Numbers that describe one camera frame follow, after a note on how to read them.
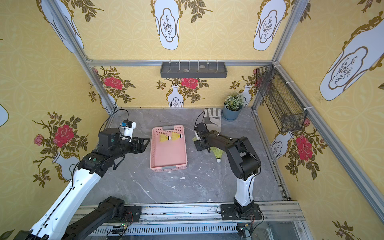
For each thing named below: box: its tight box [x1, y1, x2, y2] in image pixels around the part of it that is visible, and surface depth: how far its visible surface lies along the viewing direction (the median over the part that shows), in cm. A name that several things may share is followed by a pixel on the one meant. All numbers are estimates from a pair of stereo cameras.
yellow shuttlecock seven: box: [210, 146, 224, 163], surface depth 94 cm
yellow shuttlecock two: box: [171, 132, 184, 142], surface depth 102 cm
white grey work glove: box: [203, 107, 222, 134], surface depth 116 cm
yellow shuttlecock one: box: [159, 134, 172, 143], surface depth 101 cm
